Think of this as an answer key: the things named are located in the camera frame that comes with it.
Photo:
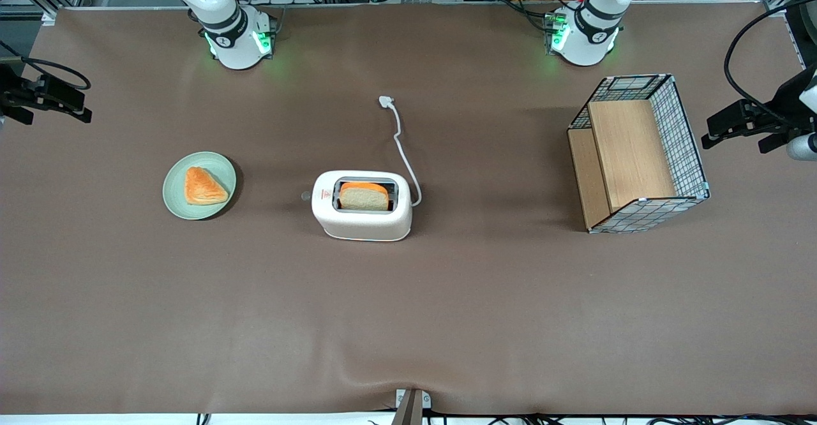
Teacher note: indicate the white toaster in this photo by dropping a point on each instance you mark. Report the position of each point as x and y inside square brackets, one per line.
[364, 221]

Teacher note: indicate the pale green plate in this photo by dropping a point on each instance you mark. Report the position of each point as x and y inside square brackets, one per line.
[175, 195]

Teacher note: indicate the bread slice with orange crust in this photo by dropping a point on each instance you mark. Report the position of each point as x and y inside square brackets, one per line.
[364, 198]

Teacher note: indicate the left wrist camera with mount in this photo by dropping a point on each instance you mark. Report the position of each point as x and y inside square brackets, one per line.
[801, 147]

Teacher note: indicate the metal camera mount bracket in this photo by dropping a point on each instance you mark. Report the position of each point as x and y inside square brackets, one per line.
[410, 406]

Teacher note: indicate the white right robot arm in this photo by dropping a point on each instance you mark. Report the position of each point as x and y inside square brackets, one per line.
[233, 36]

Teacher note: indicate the brown table cloth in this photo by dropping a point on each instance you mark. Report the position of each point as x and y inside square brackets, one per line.
[408, 310]

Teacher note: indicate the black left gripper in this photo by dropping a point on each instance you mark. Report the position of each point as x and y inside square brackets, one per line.
[780, 107]

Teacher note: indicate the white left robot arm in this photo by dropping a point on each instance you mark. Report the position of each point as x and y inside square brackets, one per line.
[587, 36]

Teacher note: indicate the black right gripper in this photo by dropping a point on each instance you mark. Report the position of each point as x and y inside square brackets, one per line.
[14, 93]

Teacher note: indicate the triangular orange pastry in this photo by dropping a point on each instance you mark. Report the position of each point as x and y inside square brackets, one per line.
[203, 187]

